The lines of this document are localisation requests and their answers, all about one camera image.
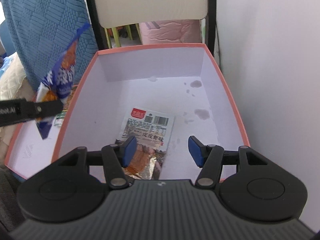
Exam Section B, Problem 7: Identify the black chair with cream backrest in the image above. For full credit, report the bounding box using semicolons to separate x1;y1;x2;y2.
86;0;216;52

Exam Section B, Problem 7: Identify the pink shallow box lid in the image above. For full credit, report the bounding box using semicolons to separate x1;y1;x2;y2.
4;86;76;180

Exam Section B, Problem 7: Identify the cream quilted blanket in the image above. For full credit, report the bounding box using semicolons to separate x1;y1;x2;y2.
1;53;35;162

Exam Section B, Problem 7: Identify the pink deep cardboard box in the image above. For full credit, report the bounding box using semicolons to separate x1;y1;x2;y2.
52;44;249;180

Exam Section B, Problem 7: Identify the blue textured pillow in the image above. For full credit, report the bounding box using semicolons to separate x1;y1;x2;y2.
1;0;89;90

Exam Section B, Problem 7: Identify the silver orange snack packet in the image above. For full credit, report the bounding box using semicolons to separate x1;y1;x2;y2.
116;107;175;181

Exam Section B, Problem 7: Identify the blue white snack packet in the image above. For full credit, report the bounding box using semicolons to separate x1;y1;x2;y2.
36;23;90;139

